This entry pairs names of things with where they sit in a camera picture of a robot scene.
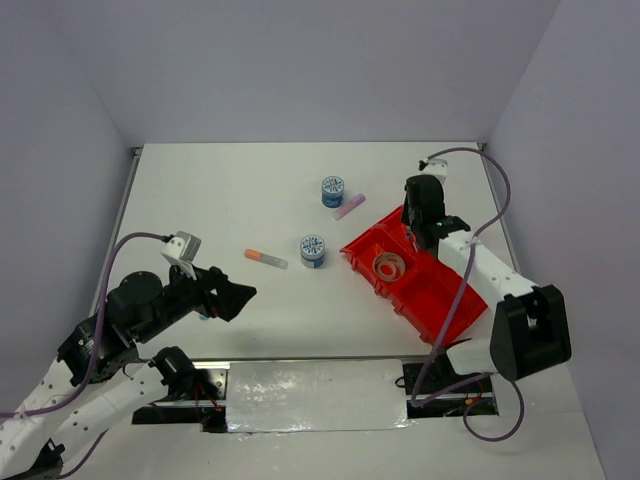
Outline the red plastic bin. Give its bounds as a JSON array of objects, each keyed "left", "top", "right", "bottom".
[{"left": 341, "top": 206, "right": 461, "bottom": 344}]

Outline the pink eraser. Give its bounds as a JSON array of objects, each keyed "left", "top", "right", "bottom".
[{"left": 332, "top": 193, "right": 366, "bottom": 220}]

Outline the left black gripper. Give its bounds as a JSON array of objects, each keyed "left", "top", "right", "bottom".
[{"left": 137, "top": 256, "right": 258, "bottom": 342}]

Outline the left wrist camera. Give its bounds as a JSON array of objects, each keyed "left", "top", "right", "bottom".
[{"left": 161, "top": 231, "right": 201, "bottom": 279}]

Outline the silver foil base cover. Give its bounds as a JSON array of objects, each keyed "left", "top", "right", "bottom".
[{"left": 226, "top": 359, "right": 409, "bottom": 433}]

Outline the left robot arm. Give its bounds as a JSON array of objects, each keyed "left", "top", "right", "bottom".
[{"left": 1, "top": 266, "right": 257, "bottom": 479}]

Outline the small clear tape roll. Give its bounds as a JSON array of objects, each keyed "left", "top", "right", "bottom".
[{"left": 376, "top": 262, "right": 402, "bottom": 282}]

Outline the large clear tape roll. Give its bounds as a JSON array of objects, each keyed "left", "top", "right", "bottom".
[{"left": 372, "top": 252, "right": 406, "bottom": 282}]

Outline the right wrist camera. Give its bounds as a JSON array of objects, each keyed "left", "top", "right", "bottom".
[{"left": 418, "top": 158, "right": 448, "bottom": 183}]

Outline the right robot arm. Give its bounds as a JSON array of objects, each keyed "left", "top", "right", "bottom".
[{"left": 401, "top": 175, "right": 572, "bottom": 391}]

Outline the blue tape stack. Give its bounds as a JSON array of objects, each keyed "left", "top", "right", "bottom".
[
  {"left": 299, "top": 234, "right": 326, "bottom": 269},
  {"left": 321, "top": 176, "right": 345, "bottom": 208}
]

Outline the orange capped lead case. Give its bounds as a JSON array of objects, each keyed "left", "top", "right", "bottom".
[{"left": 244, "top": 249, "right": 288, "bottom": 269}]

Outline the blue pen refill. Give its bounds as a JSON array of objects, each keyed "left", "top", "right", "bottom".
[{"left": 406, "top": 230, "right": 419, "bottom": 252}]

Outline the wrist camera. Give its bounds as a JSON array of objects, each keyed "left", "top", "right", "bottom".
[
  {"left": 418, "top": 158, "right": 448, "bottom": 183},
  {"left": 161, "top": 231, "right": 201, "bottom": 279}
]

